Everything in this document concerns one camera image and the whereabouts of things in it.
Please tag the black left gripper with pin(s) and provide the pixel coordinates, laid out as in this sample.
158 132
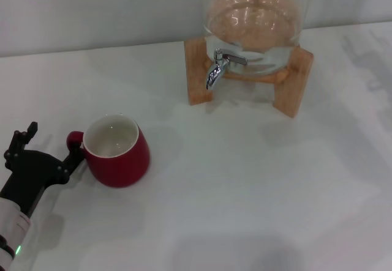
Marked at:
30 173

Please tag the red ceramic cup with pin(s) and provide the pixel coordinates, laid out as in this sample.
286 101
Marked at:
122 164

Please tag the chrome faucet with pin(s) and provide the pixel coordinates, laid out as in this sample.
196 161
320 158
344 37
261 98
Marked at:
216 70

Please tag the wooden dispenser stand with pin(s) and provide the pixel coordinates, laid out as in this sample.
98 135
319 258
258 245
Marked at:
196 69

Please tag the glass water dispenser jar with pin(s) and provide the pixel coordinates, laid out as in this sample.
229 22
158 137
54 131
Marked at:
254 23

